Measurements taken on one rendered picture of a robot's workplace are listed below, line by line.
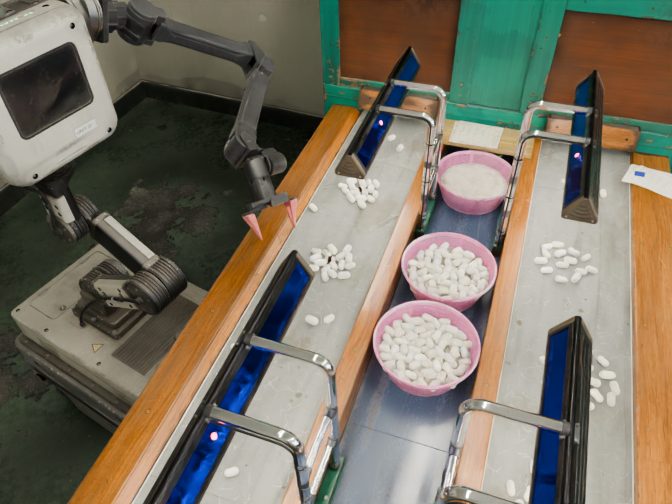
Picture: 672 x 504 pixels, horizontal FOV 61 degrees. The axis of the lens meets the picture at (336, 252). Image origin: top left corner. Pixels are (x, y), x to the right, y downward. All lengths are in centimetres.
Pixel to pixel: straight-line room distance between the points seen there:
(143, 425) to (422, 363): 67
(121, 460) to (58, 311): 86
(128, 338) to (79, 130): 72
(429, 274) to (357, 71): 93
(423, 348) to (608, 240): 70
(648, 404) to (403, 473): 58
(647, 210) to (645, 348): 55
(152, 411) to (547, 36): 160
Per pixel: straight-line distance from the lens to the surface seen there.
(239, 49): 186
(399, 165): 204
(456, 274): 169
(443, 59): 215
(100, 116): 158
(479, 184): 200
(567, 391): 104
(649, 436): 148
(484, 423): 138
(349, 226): 179
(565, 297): 169
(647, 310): 170
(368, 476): 139
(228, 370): 102
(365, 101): 223
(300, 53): 336
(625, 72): 214
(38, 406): 256
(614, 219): 198
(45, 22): 147
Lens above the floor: 195
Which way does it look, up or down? 45 degrees down
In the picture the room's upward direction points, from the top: 2 degrees counter-clockwise
